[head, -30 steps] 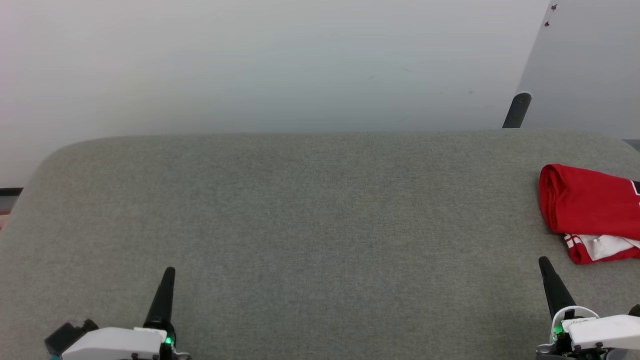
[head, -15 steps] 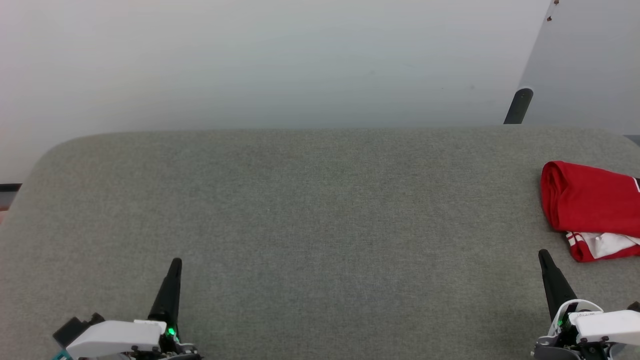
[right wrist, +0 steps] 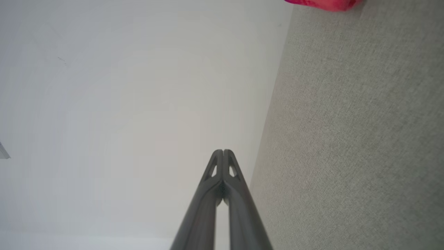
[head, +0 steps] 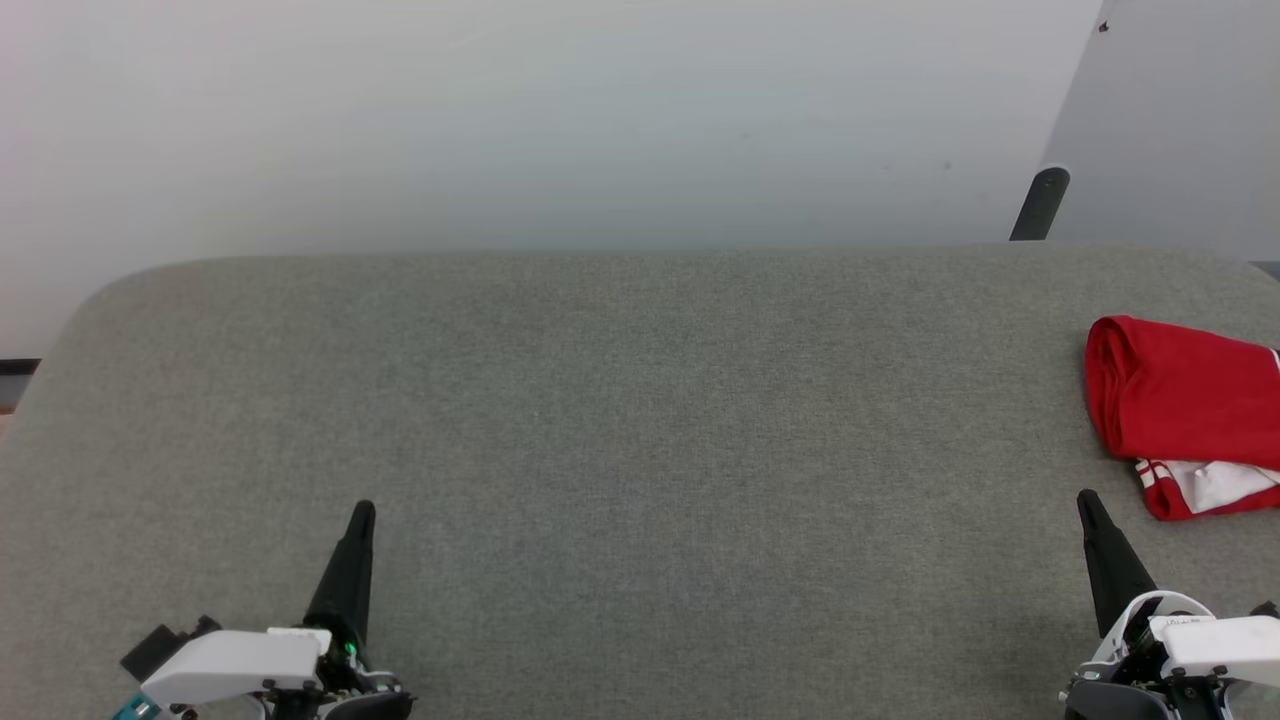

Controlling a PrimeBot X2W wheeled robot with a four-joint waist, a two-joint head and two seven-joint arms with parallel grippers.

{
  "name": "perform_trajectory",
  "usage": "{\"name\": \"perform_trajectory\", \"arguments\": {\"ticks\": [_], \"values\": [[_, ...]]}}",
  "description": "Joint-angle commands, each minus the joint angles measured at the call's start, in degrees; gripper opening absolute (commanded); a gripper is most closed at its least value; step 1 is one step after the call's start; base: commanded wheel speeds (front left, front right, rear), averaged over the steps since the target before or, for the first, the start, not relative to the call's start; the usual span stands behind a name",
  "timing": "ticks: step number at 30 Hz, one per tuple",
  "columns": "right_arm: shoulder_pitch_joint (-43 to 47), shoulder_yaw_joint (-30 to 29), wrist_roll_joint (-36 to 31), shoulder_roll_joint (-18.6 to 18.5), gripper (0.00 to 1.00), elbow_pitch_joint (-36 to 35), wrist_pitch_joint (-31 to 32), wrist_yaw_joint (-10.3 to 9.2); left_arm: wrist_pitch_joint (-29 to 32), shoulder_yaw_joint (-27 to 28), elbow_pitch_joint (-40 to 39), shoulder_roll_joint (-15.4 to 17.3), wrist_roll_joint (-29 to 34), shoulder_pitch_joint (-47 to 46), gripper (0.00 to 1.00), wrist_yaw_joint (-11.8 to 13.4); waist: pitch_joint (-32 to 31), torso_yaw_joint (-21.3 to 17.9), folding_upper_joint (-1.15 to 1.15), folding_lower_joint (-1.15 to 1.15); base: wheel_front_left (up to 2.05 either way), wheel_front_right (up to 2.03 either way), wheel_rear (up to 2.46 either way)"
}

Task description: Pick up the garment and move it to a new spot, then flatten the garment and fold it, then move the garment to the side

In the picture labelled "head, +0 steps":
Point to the red and white shirt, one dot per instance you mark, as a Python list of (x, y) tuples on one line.
[(1180, 390)]

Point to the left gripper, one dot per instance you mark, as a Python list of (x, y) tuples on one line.
[(350, 700)]

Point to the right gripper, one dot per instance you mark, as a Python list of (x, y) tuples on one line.
[(1120, 695)]

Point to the black round-topped post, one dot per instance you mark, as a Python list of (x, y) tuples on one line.
[(1040, 205)]

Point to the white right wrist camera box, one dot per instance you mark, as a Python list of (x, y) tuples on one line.
[(1230, 645)]

